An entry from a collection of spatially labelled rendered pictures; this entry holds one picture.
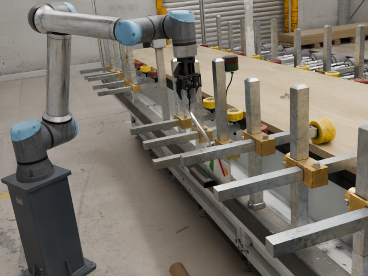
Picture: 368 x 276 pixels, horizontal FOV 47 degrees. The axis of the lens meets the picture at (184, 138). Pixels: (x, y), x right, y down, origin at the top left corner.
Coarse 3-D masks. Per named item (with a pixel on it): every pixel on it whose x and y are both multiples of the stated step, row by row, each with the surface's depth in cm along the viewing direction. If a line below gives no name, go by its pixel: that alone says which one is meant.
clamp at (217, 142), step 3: (216, 138) 162; (216, 141) 161; (219, 141) 159; (222, 141) 158; (225, 141) 158; (228, 141) 158; (216, 144) 161; (219, 144) 159; (222, 144) 156; (225, 144) 155; (231, 156) 154; (234, 156) 154; (237, 156) 155; (228, 159) 154
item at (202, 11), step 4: (200, 0) 429; (200, 4) 430; (200, 8) 432; (200, 12) 434; (204, 12) 434; (200, 16) 436; (204, 16) 435; (200, 20) 438; (204, 20) 436; (204, 24) 438; (204, 28) 439; (204, 32) 441; (204, 36) 442; (204, 40) 443
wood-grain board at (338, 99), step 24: (144, 48) 428; (168, 48) 411; (168, 72) 288; (240, 72) 265; (264, 72) 258; (288, 72) 252; (312, 72) 245; (240, 96) 208; (264, 96) 203; (312, 96) 196; (336, 96) 192; (360, 96) 188; (264, 120) 168; (288, 120) 165; (336, 120) 160; (360, 120) 157; (312, 144) 139; (336, 144) 138
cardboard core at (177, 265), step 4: (172, 264) 220; (176, 264) 219; (180, 264) 219; (172, 268) 218; (176, 268) 216; (180, 268) 216; (184, 268) 217; (172, 272) 216; (176, 272) 214; (180, 272) 213; (184, 272) 213
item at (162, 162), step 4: (240, 140) 161; (204, 148) 156; (168, 156) 152; (172, 156) 152; (176, 156) 151; (152, 160) 150; (156, 160) 149; (160, 160) 149; (164, 160) 149; (168, 160) 149; (172, 160) 150; (176, 160) 151; (156, 164) 148; (160, 164) 149; (164, 164) 149; (168, 164) 150; (172, 164) 150; (176, 164) 151; (156, 168) 149; (160, 168) 149
